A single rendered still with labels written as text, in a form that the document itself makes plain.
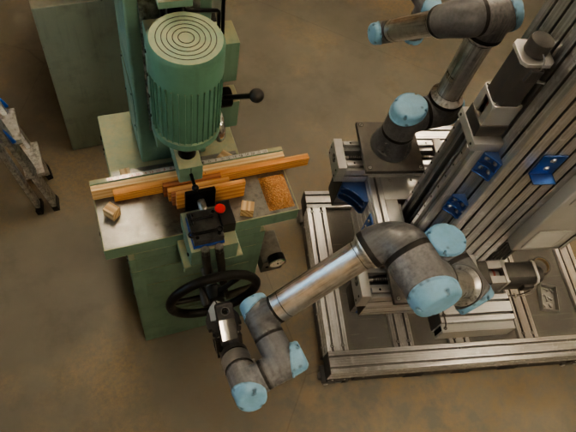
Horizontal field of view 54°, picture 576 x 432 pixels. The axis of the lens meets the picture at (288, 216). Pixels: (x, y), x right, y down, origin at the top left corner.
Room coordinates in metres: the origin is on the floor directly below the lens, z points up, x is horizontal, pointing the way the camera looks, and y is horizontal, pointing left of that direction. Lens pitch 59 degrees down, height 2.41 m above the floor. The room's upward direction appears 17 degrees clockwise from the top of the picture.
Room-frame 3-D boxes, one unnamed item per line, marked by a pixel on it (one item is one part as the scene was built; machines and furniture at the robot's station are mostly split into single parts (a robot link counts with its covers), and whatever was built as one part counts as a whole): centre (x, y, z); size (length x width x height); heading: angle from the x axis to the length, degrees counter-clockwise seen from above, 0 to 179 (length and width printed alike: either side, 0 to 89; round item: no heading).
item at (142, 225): (0.83, 0.25, 0.87); 0.61 x 0.30 x 0.06; 123
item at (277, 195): (0.98, 0.06, 0.91); 0.12 x 0.09 x 0.03; 33
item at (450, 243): (0.90, -0.47, 0.98); 0.13 x 0.12 x 0.14; 42
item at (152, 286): (1.01, 0.40, 0.35); 0.58 x 0.45 x 0.71; 33
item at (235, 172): (0.95, 0.25, 0.92); 0.62 x 0.02 x 0.04; 123
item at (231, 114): (1.15, 0.30, 1.02); 0.09 x 0.07 x 0.12; 123
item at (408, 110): (1.37, -0.29, 0.98); 0.13 x 0.12 x 0.14; 125
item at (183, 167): (0.92, 0.34, 1.03); 0.14 x 0.07 x 0.09; 33
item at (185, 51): (0.91, 0.33, 1.35); 0.18 x 0.18 x 0.31
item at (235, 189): (0.88, 0.24, 0.94); 0.21 x 0.01 x 0.08; 123
